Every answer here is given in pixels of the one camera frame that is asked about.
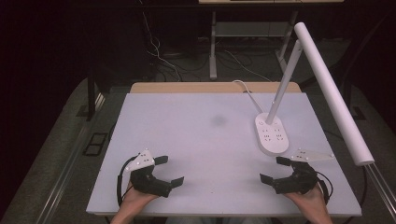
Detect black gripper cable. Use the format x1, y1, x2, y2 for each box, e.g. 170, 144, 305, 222
315, 170, 334, 205
116, 154, 140, 208

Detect black rectangular floor frame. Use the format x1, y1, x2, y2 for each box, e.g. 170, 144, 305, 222
81, 132, 109, 157

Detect white desk lamp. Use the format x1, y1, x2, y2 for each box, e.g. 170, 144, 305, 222
254, 21, 375, 167

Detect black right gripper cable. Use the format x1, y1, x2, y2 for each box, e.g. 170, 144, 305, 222
315, 170, 334, 205

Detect white lamp cable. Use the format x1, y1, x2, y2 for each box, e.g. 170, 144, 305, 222
232, 79, 265, 115

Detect person's right hand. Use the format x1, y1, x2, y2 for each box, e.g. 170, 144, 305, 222
284, 184, 329, 217

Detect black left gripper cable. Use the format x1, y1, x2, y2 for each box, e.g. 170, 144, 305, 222
116, 154, 140, 208

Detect grey metal shelf stand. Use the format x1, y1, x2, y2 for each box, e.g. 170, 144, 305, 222
208, 10, 299, 81

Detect black stand leg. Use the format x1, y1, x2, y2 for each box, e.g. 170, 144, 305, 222
86, 73, 97, 121

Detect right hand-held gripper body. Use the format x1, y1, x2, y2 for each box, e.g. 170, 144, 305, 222
270, 147, 336, 196

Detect aluminium floor rail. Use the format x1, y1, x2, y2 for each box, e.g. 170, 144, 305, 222
363, 161, 396, 220
35, 92, 106, 224

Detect white foam board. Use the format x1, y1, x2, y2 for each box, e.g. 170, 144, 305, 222
86, 91, 363, 217

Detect person's left hand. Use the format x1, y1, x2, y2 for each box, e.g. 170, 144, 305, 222
119, 182, 161, 217

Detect white floor cable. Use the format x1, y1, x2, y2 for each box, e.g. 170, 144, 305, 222
141, 10, 183, 82

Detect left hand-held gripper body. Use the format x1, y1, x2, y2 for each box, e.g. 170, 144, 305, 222
124, 149, 173, 199

